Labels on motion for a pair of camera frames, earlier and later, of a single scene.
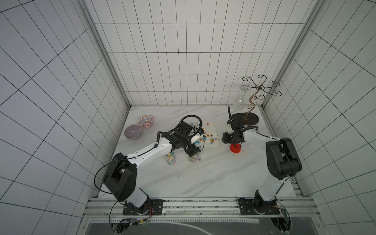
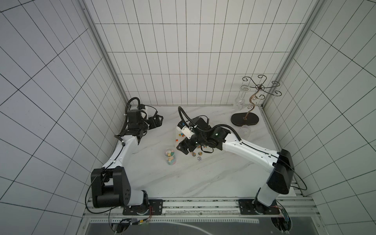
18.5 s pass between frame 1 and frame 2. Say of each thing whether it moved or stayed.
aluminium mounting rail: stayed
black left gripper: moved
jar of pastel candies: stayed
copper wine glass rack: stayed
